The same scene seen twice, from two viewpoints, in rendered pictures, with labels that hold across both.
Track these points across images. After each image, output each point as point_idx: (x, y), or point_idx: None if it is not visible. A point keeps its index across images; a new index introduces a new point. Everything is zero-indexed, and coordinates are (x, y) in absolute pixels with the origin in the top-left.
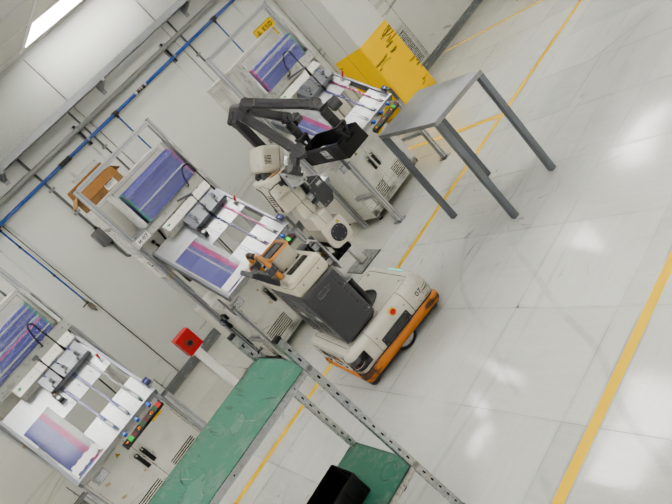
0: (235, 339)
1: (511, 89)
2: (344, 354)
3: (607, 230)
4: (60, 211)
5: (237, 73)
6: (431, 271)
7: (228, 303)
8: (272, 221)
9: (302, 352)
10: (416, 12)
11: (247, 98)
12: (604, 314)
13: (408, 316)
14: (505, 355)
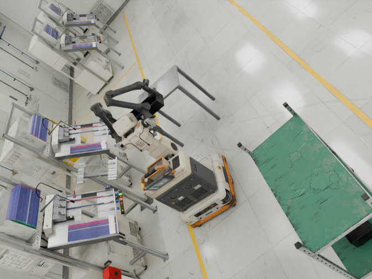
0: (242, 144)
1: None
2: (218, 196)
3: (271, 86)
4: None
5: (22, 139)
6: None
7: (108, 251)
8: (104, 192)
9: (160, 252)
10: (50, 118)
11: (109, 91)
12: (309, 96)
13: (224, 168)
14: None
